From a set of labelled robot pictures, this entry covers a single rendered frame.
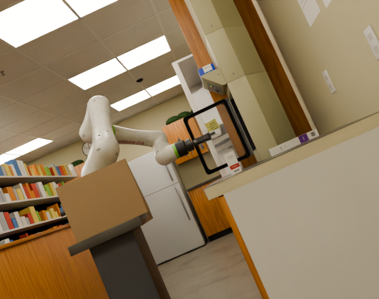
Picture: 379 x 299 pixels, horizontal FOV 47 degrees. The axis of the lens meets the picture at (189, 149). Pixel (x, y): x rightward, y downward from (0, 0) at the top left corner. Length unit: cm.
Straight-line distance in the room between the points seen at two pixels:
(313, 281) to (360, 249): 17
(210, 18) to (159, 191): 512
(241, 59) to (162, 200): 510
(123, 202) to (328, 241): 85
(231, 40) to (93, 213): 125
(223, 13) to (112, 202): 131
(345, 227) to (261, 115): 116
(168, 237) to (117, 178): 560
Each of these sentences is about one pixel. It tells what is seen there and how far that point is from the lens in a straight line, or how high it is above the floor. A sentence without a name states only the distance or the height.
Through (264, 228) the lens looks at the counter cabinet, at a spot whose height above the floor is 75.
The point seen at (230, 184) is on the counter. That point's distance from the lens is 135.
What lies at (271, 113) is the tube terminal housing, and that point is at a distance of 248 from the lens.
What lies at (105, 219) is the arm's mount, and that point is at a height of 98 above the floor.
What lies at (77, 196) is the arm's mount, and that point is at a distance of 186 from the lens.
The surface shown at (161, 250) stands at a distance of 745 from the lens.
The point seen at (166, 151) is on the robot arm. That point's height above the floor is 121.
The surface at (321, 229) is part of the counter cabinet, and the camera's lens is 139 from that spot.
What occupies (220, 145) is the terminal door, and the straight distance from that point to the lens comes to 272.
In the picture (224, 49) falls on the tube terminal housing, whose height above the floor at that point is 159.
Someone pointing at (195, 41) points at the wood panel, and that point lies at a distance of 290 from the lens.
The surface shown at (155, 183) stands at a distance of 736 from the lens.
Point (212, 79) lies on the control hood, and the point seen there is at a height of 146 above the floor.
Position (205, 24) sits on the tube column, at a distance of 254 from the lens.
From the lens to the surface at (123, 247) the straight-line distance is 187.
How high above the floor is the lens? 96
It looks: 5 degrees up
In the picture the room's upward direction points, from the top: 24 degrees counter-clockwise
